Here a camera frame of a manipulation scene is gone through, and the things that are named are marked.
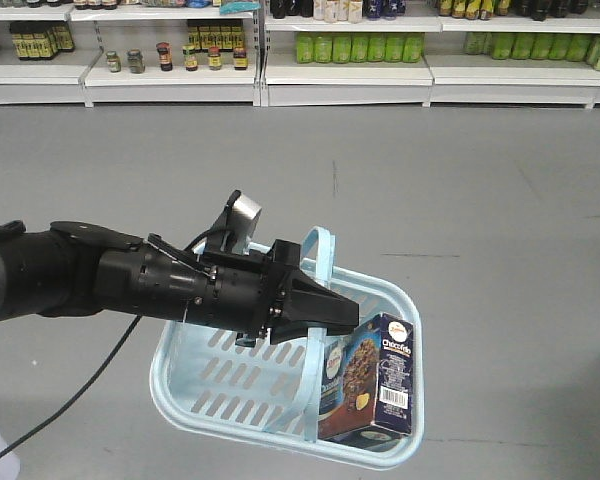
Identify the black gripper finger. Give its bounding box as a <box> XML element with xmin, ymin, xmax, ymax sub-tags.
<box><xmin>279</xmin><ymin>272</ymin><xmax>359</xmax><ymax>330</ymax></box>
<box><xmin>269</xmin><ymin>327</ymin><xmax>309</xmax><ymax>345</ymax></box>

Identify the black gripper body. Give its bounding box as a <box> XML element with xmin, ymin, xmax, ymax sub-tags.
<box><xmin>199</xmin><ymin>238</ymin><xmax>304</xmax><ymax>345</ymax></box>

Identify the light blue plastic basket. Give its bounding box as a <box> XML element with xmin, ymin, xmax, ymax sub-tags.
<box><xmin>149</xmin><ymin>227</ymin><xmax>424</xmax><ymax>470</ymax></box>

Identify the Chocofello cookie box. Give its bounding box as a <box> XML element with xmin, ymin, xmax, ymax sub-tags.
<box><xmin>317</xmin><ymin>313</ymin><xmax>414</xmax><ymax>450</ymax></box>

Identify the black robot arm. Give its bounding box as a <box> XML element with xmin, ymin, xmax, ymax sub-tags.
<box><xmin>0</xmin><ymin>221</ymin><xmax>359</xmax><ymax>347</ymax></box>

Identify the white supermarket shelf unit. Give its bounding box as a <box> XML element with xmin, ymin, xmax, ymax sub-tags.
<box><xmin>259</xmin><ymin>1</ymin><xmax>600</xmax><ymax>109</ymax></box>

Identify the white pegboard shelf unit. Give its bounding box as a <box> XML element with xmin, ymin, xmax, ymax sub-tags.
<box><xmin>0</xmin><ymin>5</ymin><xmax>260</xmax><ymax>107</ymax></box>

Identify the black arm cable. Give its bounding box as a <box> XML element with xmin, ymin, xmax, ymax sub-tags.
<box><xmin>0</xmin><ymin>314</ymin><xmax>144</xmax><ymax>471</ymax></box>

